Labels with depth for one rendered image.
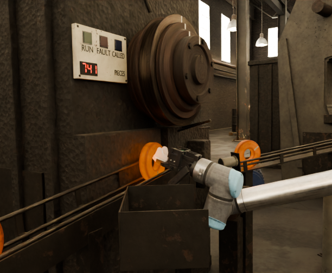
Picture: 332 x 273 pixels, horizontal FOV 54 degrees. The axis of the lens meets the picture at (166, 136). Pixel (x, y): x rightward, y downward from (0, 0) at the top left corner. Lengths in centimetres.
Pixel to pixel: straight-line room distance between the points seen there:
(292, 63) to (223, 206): 310
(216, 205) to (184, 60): 55
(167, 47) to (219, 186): 56
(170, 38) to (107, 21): 24
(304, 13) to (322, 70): 67
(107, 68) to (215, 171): 54
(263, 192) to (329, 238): 75
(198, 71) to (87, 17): 47
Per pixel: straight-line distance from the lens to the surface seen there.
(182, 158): 121
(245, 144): 180
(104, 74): 123
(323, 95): 393
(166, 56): 128
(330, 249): 196
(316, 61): 398
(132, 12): 144
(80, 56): 115
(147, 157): 125
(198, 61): 137
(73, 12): 120
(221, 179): 113
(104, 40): 125
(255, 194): 126
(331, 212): 190
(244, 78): 1033
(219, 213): 116
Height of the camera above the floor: 94
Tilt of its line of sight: 4 degrees down
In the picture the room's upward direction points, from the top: 1 degrees counter-clockwise
